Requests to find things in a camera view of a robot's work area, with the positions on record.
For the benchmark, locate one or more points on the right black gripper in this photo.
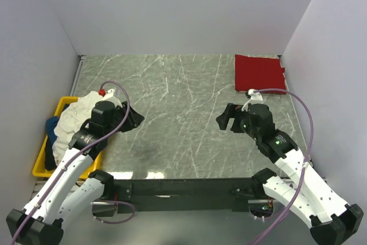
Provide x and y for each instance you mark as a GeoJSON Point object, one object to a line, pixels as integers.
{"type": "Point", "coordinates": [236, 119]}

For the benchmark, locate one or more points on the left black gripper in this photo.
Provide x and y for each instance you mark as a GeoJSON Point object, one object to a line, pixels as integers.
{"type": "Point", "coordinates": [125, 116]}

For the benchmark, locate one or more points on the white t shirt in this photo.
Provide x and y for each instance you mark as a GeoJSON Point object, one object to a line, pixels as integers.
{"type": "Point", "coordinates": [70, 122]}

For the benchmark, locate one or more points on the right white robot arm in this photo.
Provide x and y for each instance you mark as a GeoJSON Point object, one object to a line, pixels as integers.
{"type": "Point", "coordinates": [330, 219]}

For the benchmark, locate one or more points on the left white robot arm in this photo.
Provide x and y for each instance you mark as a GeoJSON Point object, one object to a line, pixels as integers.
{"type": "Point", "coordinates": [44, 219]}

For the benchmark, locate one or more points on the folded red t shirt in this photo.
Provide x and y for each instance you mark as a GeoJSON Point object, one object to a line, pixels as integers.
{"type": "Point", "coordinates": [258, 73]}

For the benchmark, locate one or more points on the black base bar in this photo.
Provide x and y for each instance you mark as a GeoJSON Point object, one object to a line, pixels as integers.
{"type": "Point", "coordinates": [186, 194]}

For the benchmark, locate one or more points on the blue t shirt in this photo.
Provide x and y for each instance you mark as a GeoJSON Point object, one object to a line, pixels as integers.
{"type": "Point", "coordinates": [51, 124]}

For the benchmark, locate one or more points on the black garment in bin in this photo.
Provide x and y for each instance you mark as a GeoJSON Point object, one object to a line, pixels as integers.
{"type": "Point", "coordinates": [50, 163]}

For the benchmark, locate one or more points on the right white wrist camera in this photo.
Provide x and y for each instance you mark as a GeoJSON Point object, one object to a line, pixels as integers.
{"type": "Point", "coordinates": [254, 97]}

